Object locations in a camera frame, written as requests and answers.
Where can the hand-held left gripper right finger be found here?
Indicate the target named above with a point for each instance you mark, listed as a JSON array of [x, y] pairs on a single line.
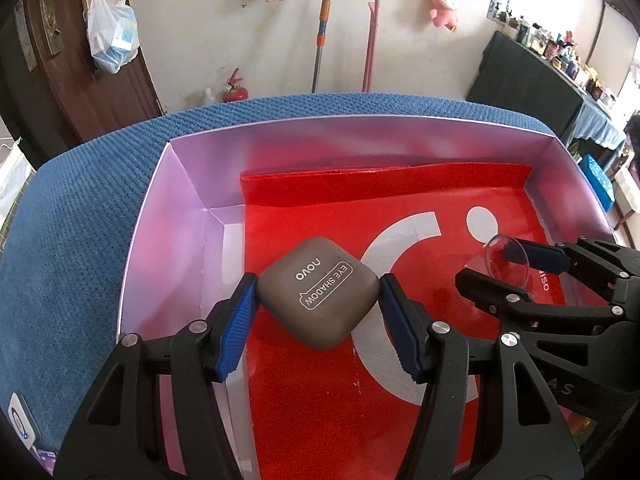
[[400, 330]]

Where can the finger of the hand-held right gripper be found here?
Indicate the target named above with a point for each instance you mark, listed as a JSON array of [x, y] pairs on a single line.
[[490, 297], [537, 256]]

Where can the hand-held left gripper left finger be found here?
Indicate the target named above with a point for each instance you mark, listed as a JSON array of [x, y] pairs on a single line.
[[235, 330]]

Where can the clear plastic cup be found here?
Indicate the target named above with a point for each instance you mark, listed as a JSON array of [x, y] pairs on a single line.
[[492, 267]]

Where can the brown eyeshadow case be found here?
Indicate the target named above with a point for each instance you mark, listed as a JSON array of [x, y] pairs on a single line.
[[320, 310]]

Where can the pink cardboard tray red base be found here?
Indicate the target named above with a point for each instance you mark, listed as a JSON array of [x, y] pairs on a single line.
[[190, 170]]

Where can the red paper bag liner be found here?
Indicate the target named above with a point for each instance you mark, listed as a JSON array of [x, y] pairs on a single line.
[[300, 220]]

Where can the light blue table cloth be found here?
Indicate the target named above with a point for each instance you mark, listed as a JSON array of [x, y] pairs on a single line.
[[597, 125]]

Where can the black cloth-covered table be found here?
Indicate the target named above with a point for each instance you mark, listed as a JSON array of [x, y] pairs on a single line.
[[520, 85]]

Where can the row of small bottles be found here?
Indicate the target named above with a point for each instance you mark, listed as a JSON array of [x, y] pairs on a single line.
[[560, 45]]

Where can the red fire extinguisher toy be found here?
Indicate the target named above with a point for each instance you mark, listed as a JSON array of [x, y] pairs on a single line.
[[235, 91]]

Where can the clear plastic sheet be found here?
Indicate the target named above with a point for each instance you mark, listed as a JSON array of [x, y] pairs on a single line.
[[12, 185]]

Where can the pink bear plush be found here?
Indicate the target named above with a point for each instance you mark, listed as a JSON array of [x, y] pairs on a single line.
[[442, 7]]

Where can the pink stick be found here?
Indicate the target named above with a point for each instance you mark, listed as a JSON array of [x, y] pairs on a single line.
[[371, 45]]

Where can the brown wooden door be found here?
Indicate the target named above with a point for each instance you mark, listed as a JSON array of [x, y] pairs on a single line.
[[65, 95]]

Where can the metal mop pole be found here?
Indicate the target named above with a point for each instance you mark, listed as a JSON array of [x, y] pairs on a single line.
[[322, 25]]

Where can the white plastic bag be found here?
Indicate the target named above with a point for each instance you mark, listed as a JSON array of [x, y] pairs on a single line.
[[112, 30]]

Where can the metal door lock plate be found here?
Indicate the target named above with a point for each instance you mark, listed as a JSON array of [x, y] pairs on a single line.
[[26, 35]]

